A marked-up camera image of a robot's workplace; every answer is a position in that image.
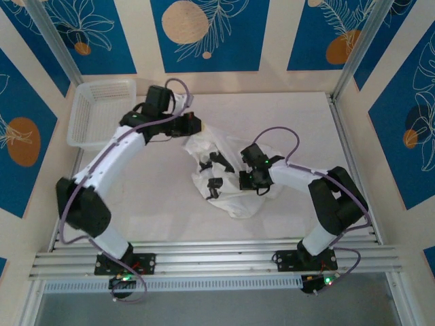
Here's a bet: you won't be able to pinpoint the black controller board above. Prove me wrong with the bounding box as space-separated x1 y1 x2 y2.
300 273 337 295
108 273 139 300

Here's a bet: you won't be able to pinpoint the grey slotted cable duct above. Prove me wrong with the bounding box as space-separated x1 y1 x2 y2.
42 274 305 295

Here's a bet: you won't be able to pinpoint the white plastic mesh basket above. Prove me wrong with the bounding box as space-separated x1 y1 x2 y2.
67 78 137 150

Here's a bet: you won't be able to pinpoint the white t-shirt with robot print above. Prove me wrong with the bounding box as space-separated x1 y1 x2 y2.
182 122 283 220

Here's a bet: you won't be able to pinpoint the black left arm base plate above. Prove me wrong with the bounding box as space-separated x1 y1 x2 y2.
94 253 157 276

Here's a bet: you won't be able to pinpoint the black right controller board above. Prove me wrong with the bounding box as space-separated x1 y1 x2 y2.
300 273 337 295

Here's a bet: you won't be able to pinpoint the aluminium corner post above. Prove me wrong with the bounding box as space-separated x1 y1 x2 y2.
332 0 390 103
25 0 85 88

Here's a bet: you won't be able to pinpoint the black left controller board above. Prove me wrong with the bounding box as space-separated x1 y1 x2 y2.
108 273 139 300

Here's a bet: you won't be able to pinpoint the aluminium rail frame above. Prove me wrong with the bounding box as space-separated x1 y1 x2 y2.
29 239 404 281

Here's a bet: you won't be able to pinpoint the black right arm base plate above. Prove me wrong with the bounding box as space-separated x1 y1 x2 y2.
273 249 337 272

